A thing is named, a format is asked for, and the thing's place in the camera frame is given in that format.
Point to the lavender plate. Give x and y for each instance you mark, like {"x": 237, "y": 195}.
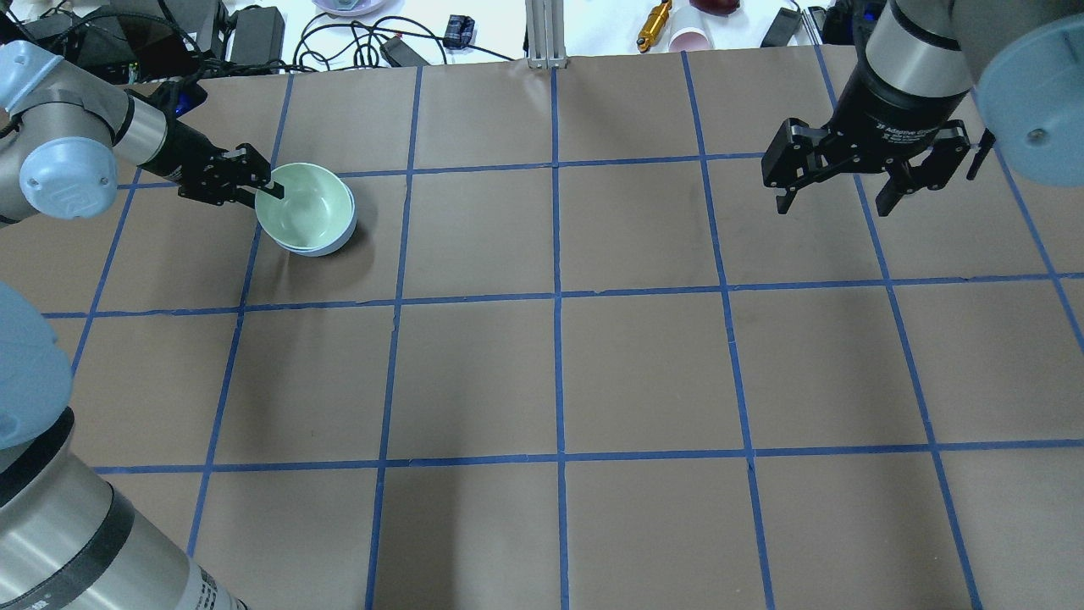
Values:
{"x": 349, "y": 8}

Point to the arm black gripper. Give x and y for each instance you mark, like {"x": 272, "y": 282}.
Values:
{"x": 889, "y": 112}

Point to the black power adapter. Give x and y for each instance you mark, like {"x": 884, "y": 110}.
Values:
{"x": 783, "y": 27}

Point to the pink cup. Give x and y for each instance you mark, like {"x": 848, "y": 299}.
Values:
{"x": 689, "y": 38}

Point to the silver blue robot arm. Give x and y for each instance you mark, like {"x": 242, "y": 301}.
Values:
{"x": 1024, "y": 59}
{"x": 71, "y": 540}

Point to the gold cylinder tool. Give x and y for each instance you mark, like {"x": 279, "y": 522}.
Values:
{"x": 654, "y": 23}

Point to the blue bowl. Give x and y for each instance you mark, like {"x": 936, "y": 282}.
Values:
{"x": 313, "y": 232}

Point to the aluminium frame post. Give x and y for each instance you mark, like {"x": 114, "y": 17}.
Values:
{"x": 545, "y": 27}

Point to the black flat device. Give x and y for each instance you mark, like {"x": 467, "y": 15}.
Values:
{"x": 257, "y": 35}

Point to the red apple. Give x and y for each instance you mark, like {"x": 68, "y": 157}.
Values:
{"x": 718, "y": 8}

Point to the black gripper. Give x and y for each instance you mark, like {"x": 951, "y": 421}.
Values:
{"x": 185, "y": 152}

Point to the green bowl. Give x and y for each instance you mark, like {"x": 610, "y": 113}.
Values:
{"x": 306, "y": 185}

